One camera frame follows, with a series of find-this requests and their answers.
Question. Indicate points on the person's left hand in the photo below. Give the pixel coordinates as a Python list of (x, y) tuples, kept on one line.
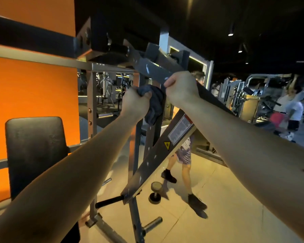
[(134, 104)]

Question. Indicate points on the person's right hand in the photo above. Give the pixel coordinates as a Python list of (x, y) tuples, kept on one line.
[(182, 89)]

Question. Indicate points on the green cleaning cloth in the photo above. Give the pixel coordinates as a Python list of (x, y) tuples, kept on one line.
[(154, 101)]

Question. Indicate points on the grey steel gym machine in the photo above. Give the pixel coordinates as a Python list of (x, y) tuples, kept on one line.
[(157, 154)]

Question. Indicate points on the person's left forearm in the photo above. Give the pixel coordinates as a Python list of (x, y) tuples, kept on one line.
[(55, 189)]

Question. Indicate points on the person's right forearm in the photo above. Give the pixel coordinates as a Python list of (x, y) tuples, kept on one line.
[(253, 154)]

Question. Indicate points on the black track spotlight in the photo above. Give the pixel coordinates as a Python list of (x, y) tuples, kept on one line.
[(230, 31), (240, 49)]

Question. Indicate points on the black dumbbell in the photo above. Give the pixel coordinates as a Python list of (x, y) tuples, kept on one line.
[(155, 192)]

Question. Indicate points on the chrome weight storage peg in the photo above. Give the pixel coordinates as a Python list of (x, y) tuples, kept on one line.
[(152, 224)]

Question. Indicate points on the white pillar with lit frame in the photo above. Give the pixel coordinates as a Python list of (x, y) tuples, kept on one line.
[(164, 43)]

